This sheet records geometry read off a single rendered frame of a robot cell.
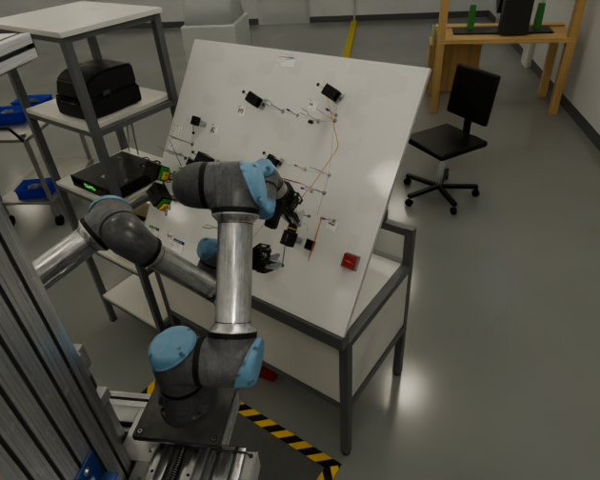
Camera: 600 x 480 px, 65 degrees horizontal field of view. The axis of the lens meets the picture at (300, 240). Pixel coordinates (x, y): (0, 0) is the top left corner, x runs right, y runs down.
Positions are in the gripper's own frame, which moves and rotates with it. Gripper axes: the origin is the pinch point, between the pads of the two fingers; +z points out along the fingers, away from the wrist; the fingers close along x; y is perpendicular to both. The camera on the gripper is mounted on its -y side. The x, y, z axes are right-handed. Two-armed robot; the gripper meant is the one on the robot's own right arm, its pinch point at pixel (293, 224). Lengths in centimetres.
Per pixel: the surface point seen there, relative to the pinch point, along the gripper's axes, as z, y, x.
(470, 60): 314, 404, 116
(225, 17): 155, 256, 340
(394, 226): 38, 30, -21
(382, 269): 51, 14, -21
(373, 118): -14.4, 45.5, -14.0
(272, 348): 51, -42, 6
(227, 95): -13, 40, 59
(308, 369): 52, -42, -14
